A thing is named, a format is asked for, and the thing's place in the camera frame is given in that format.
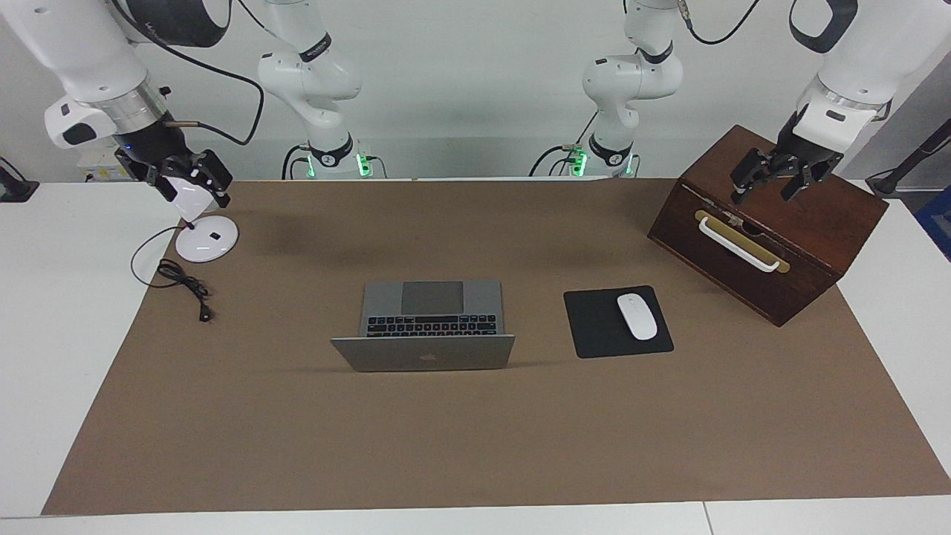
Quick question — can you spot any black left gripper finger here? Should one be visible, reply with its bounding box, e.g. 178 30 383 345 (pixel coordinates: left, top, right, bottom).
780 158 842 203
730 148 778 206

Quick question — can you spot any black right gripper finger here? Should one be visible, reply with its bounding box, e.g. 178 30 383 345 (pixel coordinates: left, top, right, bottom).
145 165 181 204
189 149 233 210

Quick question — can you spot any silver laptop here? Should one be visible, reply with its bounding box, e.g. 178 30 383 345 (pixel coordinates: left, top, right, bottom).
331 279 516 373

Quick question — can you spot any dark brown wooden box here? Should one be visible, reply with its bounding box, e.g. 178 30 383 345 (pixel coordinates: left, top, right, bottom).
647 124 889 328

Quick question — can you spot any white desk lamp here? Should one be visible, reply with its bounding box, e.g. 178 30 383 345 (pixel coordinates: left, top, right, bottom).
160 175 239 263

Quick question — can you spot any black tripod stand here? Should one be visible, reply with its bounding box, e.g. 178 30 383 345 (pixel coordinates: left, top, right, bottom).
866 117 951 198

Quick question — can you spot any blue crate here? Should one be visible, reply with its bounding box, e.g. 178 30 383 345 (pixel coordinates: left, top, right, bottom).
915 186 951 261

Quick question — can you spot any black stand foot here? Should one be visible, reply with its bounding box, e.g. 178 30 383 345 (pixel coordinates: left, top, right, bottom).
0 158 39 203

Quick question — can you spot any white computer mouse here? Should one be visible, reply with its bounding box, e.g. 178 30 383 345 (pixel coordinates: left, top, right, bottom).
617 293 659 341

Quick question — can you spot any black mouse pad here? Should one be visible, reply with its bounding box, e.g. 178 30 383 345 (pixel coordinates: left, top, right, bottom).
563 285 675 360

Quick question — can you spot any brown table mat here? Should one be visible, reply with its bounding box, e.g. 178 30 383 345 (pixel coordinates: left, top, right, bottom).
41 178 951 516

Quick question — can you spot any white wall power strip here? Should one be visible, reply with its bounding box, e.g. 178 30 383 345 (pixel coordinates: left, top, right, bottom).
77 145 142 183

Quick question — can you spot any black arm base cable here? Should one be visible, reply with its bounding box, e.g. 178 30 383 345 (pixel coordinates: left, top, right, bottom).
281 145 311 181
529 111 599 178

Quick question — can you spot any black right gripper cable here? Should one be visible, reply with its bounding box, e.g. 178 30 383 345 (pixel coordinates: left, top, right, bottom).
111 0 265 146

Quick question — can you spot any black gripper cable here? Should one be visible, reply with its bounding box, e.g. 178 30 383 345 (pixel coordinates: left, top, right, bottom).
111 0 265 146
672 0 766 47

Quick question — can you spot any black lamp power cable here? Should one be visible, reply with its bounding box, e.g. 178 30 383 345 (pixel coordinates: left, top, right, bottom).
131 225 214 323

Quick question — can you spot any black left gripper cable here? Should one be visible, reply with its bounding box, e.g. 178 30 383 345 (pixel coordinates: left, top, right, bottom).
672 0 766 47

